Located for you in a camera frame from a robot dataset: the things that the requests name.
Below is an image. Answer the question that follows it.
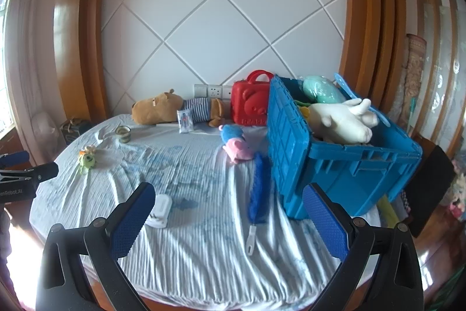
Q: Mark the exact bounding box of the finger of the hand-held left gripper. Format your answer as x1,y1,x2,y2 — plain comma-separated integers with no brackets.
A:
0,151,30,168
0,161,59,185

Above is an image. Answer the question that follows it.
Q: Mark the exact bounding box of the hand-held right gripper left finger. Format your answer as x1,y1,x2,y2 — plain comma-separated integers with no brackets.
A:
35,182,157,311

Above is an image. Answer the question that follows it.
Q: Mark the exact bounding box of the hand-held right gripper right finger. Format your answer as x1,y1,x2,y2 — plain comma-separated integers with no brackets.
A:
302,183,425,311

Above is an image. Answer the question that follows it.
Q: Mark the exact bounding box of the white wet wipes packet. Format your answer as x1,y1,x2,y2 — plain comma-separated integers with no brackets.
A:
177,109,194,133

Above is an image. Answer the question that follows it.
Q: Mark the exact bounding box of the white plastic box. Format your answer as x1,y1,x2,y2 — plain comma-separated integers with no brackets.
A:
145,194,173,229

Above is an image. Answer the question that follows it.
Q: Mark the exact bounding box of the white electric fan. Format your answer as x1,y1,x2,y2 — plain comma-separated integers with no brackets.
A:
31,110,61,155

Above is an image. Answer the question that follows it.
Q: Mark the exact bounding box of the green monster toy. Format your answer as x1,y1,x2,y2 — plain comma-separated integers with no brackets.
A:
79,146,98,174

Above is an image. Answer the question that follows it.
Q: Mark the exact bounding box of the dark gift box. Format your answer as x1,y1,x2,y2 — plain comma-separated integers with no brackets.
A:
60,118,92,144

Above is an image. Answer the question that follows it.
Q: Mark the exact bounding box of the blue plastic crate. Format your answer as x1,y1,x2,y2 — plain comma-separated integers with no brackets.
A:
266,74,423,221

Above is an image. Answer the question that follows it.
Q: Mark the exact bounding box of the blue duster brush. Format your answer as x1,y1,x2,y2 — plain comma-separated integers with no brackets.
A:
244,151,272,255

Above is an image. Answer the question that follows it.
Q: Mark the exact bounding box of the pale blue bed sheet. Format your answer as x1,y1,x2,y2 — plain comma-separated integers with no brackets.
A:
29,112,381,301

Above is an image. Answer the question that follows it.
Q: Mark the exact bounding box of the white plush toy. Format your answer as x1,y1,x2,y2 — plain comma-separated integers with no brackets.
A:
307,98,379,145

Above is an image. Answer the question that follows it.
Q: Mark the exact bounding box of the black board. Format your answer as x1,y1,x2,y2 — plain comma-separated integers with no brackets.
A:
403,143,456,239

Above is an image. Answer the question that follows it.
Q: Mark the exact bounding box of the brown capybara plush toy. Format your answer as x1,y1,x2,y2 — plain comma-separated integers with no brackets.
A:
131,89,234,128

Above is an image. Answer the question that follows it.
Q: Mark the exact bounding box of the pink pig plush toy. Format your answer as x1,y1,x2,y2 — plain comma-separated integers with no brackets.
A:
219,124,255,165

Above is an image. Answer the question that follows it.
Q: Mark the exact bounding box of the teal plush toy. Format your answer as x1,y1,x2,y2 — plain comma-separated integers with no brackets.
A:
302,75,347,104

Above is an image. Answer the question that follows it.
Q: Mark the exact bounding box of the white curtain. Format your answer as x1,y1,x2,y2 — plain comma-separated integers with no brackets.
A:
3,0,56,152

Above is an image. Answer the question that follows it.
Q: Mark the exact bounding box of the red plastic toy case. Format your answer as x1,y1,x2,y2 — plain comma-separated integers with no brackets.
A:
230,69,274,128

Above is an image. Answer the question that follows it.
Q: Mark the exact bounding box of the patterned rolled mat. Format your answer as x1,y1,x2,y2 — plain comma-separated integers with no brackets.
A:
401,33,427,123

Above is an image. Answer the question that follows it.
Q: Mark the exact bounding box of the wooden glass screen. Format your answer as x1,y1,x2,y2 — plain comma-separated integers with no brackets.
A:
411,0,466,159

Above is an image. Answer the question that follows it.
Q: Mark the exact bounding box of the wooden headboard frame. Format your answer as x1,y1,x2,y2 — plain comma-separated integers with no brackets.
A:
54,0,121,123
338,0,411,115

